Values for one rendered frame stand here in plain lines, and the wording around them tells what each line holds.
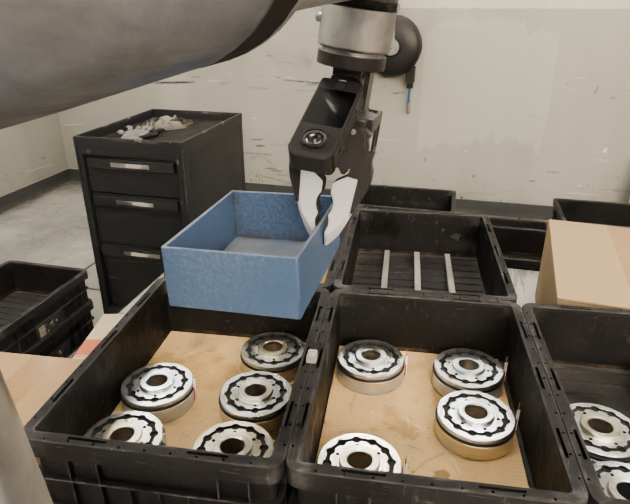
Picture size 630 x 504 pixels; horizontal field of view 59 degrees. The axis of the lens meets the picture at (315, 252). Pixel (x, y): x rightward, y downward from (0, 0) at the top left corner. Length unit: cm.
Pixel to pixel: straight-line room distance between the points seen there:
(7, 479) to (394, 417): 61
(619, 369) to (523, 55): 304
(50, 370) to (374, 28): 67
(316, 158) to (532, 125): 348
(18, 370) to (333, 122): 63
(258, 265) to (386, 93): 341
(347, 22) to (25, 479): 45
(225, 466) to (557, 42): 354
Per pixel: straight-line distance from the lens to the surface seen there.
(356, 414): 83
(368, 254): 131
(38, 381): 93
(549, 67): 392
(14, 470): 30
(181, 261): 60
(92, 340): 116
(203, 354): 96
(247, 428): 77
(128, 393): 86
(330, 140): 53
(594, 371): 101
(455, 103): 391
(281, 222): 76
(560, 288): 109
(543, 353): 83
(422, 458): 78
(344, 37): 58
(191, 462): 64
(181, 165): 213
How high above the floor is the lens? 137
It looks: 24 degrees down
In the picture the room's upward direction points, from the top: straight up
